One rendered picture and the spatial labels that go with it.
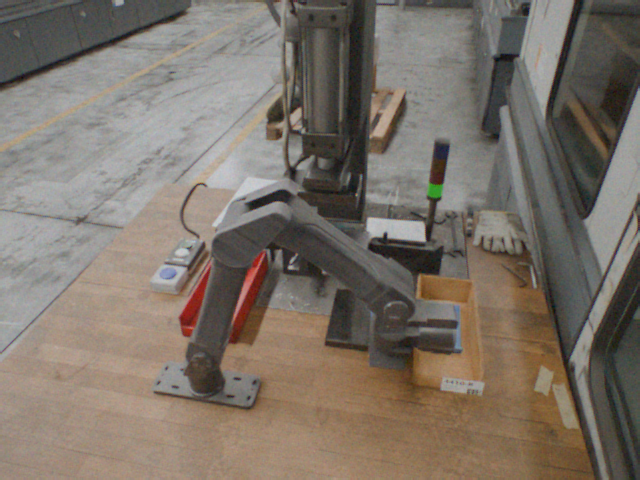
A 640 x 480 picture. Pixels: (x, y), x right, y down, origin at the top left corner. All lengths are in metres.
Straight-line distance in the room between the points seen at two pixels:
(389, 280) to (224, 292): 0.25
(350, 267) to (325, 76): 0.41
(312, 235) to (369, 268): 0.10
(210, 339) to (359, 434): 0.31
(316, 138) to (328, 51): 0.17
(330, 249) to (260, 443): 0.39
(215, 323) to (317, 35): 0.53
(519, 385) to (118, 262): 0.98
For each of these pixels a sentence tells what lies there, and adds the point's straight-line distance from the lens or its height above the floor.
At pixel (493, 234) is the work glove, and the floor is 0.92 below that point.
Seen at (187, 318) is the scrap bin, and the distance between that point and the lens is 1.07.
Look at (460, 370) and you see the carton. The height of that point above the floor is 0.90.
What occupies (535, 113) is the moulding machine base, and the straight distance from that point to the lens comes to 2.09.
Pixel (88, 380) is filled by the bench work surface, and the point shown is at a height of 0.90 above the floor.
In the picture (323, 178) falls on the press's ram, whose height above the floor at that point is 1.18.
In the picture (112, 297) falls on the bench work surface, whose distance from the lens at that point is 1.22.
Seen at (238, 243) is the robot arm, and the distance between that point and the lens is 0.65.
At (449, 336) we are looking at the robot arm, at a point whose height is 1.11.
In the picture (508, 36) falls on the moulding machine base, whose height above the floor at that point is 0.84.
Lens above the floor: 1.66
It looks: 35 degrees down
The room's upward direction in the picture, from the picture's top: 1 degrees counter-clockwise
